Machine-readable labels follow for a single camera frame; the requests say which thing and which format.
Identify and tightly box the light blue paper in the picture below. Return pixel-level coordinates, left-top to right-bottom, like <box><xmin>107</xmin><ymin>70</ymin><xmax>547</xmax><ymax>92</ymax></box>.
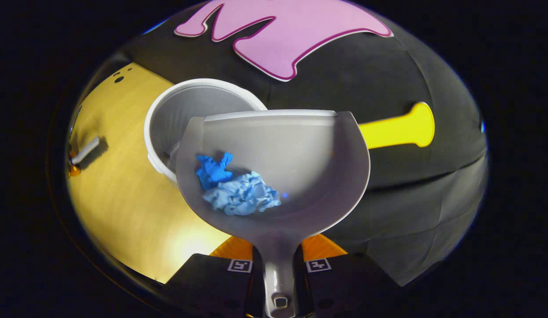
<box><xmin>202</xmin><ymin>171</ymin><xmax>282</xmax><ymax>216</ymax></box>

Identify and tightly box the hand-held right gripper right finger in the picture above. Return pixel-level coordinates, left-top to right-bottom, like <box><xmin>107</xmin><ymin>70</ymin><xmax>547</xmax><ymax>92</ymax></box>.
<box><xmin>298</xmin><ymin>234</ymin><xmax>401</xmax><ymax>317</ymax></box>

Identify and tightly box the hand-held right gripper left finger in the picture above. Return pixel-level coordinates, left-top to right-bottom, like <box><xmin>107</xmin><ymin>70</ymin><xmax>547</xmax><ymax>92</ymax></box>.
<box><xmin>165</xmin><ymin>236</ymin><xmax>257</xmax><ymax>317</ymax></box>

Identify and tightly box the yellow wooden desktop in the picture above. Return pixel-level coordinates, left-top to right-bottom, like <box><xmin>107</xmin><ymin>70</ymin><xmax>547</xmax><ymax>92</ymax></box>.
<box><xmin>65</xmin><ymin>62</ymin><xmax>234</xmax><ymax>284</ymax></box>

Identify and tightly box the white ribbed garbage bin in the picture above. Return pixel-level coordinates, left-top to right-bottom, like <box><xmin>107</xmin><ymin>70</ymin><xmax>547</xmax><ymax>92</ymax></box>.
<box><xmin>144</xmin><ymin>78</ymin><xmax>268</xmax><ymax>184</ymax></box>

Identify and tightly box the small grey broom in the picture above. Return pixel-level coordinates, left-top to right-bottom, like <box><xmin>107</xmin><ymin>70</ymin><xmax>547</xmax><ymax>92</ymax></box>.
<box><xmin>71</xmin><ymin>136</ymin><xmax>108</xmax><ymax>171</ymax></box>

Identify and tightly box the grey dustpan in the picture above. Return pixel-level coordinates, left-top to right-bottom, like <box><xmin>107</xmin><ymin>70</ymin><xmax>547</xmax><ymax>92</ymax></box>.
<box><xmin>175</xmin><ymin>109</ymin><xmax>371</xmax><ymax>318</ymax></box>

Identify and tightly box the dark blue paper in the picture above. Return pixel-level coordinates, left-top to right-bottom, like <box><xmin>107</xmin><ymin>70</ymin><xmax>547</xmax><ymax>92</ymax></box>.
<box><xmin>196</xmin><ymin>152</ymin><xmax>234</xmax><ymax>190</ymax></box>

